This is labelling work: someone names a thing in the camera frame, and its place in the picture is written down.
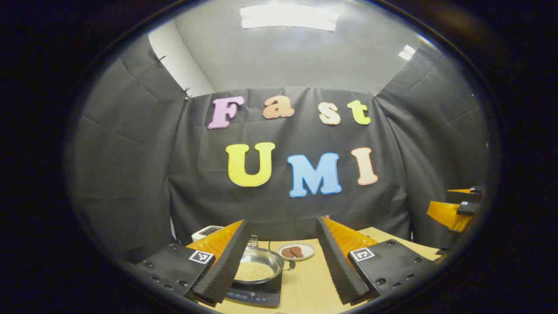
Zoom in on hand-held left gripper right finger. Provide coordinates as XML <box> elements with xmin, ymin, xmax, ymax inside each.
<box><xmin>316</xmin><ymin>216</ymin><xmax>436</xmax><ymax>306</ymax></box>

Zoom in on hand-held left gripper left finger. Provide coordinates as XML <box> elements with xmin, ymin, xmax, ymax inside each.
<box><xmin>135</xmin><ymin>219</ymin><xmax>251</xmax><ymax>304</ymax></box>

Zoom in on steel pot black handle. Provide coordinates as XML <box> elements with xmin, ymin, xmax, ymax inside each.
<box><xmin>233</xmin><ymin>247</ymin><xmax>297</xmax><ymax>285</ymax></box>

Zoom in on black induction cooktop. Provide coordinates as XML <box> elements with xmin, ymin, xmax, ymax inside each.
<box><xmin>225</xmin><ymin>270</ymin><xmax>283</xmax><ymax>307</ymax></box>

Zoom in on pile of soybeans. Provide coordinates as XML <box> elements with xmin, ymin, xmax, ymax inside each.
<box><xmin>235</xmin><ymin>261</ymin><xmax>275</xmax><ymax>281</ymax></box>

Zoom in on white round plate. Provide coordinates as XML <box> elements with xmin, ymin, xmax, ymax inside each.
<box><xmin>277</xmin><ymin>242</ymin><xmax>316</xmax><ymax>261</ymax></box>

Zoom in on white toaster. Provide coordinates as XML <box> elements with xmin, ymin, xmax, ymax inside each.
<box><xmin>192</xmin><ymin>225</ymin><xmax>225</xmax><ymax>242</ymax></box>

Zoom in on black backdrop cloth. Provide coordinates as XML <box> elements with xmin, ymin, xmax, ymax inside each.
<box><xmin>68</xmin><ymin>35</ymin><xmax>491</xmax><ymax>262</ymax></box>

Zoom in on large ceiling light panel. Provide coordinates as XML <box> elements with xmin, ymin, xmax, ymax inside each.
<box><xmin>240</xmin><ymin>4</ymin><xmax>340</xmax><ymax>32</ymax></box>

